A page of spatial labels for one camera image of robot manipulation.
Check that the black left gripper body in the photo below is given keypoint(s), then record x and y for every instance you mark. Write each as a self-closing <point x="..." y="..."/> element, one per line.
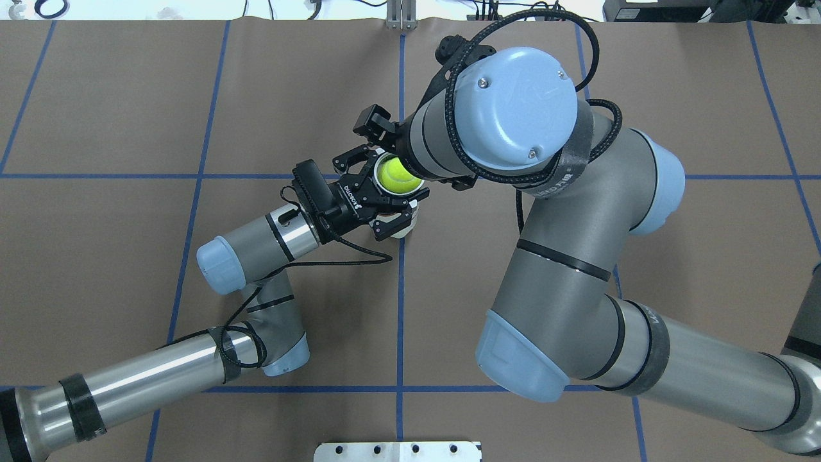
<point x="348" y="201"/>

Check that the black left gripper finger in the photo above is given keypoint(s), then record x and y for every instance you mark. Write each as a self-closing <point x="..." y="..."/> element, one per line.
<point x="357" y="163"/>
<point x="398" y="224"/>

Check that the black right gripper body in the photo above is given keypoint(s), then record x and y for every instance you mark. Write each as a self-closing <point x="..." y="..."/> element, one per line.
<point x="374" y="124"/>

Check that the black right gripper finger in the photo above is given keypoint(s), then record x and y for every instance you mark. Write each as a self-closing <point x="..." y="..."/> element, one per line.
<point x="463" y="183"/>
<point x="375" y="124"/>

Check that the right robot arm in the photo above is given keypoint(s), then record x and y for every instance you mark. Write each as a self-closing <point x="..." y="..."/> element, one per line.
<point x="514" y="117"/>

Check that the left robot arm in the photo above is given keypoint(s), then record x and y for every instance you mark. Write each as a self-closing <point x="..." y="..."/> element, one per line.
<point x="93" y="268"/>

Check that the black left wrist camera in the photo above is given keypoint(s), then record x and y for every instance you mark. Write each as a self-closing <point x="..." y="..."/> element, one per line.
<point x="315" y="194"/>

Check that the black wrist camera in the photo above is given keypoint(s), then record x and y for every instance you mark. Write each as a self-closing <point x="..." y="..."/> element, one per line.
<point x="449" y="53"/>
<point x="315" y="194"/>

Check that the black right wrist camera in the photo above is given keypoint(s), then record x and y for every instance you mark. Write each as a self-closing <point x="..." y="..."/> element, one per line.
<point x="449" y="53"/>

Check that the aluminium frame post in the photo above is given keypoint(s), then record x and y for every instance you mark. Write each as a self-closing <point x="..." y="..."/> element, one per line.
<point x="401" y="15"/>

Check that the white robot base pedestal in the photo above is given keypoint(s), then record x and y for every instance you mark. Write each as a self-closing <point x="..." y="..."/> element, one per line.
<point x="400" y="451"/>

